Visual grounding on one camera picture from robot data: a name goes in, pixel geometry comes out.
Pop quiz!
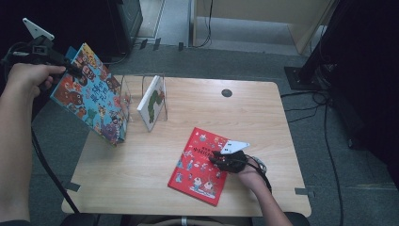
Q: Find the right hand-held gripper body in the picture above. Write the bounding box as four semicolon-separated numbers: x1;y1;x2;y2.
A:
219;139;251;174

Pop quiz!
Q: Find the grey tape piece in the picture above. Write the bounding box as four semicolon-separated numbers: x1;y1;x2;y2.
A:
64;181;82;193
294;186;315;199

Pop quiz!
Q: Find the red picture book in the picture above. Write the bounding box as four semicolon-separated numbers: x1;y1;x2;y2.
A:
168;126;231;207

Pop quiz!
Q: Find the black metal stand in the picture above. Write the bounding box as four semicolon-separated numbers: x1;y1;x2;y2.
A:
284;0;346;92

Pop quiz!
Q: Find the looped black floor cable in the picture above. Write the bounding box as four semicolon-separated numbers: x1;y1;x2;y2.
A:
280;89;328;124

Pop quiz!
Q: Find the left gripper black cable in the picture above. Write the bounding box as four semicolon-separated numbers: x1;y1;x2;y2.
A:
0;41;81;215

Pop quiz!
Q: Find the silver wristwatch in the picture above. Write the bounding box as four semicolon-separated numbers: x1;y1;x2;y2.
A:
250;155;268;174

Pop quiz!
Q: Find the black hanging cable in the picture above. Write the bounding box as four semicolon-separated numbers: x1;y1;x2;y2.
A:
192;0;215;49

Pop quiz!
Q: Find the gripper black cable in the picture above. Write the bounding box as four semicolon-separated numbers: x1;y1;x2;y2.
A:
0;41;81;215
244;154;273;194

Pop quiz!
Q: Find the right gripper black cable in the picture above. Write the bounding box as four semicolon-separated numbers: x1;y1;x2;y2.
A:
244;154;273;194

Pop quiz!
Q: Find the light blue monsters picture book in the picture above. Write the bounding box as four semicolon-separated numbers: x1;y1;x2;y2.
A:
50;42;132;147

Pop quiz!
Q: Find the black cabinet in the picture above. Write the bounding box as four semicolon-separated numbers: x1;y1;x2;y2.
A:
106;0;144;56

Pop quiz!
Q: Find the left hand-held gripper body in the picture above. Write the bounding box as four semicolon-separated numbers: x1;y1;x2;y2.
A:
18;17;68;66

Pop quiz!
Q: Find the clear acrylic book rack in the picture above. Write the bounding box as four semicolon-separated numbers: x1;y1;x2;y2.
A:
119;73;168;123

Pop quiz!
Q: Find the long black floor cable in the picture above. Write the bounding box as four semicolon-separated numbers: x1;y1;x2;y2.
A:
322;103;345;226

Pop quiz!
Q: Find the person's left hand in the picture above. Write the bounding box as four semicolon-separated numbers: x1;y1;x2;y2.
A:
6;63;65;98

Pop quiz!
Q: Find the person's right hand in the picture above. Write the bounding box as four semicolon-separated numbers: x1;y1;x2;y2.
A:
236;158;267;192

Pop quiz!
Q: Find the white caterpillar picture book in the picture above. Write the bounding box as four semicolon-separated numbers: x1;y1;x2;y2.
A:
136;74;168;133

